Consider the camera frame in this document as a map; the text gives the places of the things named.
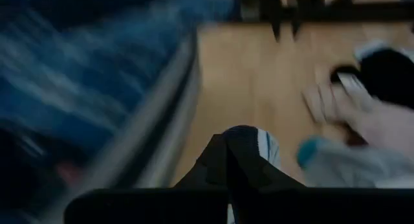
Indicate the dark sock with white stripes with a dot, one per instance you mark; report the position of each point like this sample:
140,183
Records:
268,146

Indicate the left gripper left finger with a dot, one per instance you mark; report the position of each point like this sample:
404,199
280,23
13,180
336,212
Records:
207,169

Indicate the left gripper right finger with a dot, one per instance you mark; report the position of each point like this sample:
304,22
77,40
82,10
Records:
252,175

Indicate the grey teal-toed sock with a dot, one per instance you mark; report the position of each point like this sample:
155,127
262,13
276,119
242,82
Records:
355,167

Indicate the navy white-striped laundry basket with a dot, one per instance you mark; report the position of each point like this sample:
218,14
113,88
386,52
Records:
152,130

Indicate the blue plaid garment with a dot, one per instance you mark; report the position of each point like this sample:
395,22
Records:
81,78

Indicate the black garment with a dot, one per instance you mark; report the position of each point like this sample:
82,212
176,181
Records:
388,78

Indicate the pale pink garment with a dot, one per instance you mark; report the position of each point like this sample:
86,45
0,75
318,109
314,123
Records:
381,127

